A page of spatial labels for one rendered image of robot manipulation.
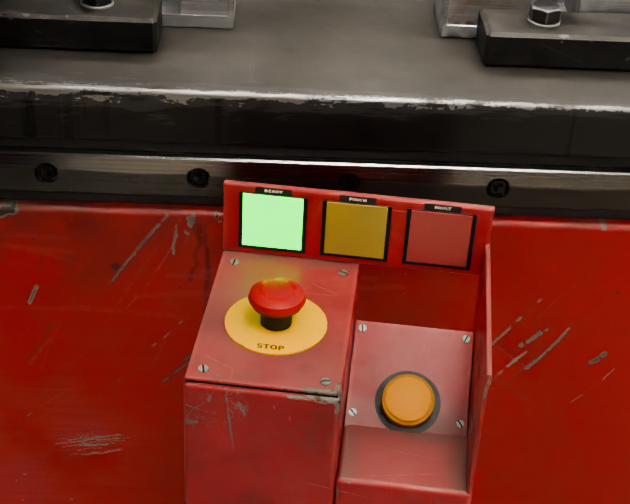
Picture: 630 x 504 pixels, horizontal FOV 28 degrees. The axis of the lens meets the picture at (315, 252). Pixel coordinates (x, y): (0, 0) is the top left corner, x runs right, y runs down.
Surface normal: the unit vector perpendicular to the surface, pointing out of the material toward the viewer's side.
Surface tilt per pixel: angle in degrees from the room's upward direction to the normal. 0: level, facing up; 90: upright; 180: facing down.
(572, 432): 90
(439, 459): 0
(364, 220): 90
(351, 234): 90
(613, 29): 0
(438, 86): 0
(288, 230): 90
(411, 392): 35
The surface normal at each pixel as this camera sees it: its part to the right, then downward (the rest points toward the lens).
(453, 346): -0.02, -0.37
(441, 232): -0.11, 0.55
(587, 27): 0.05, -0.83
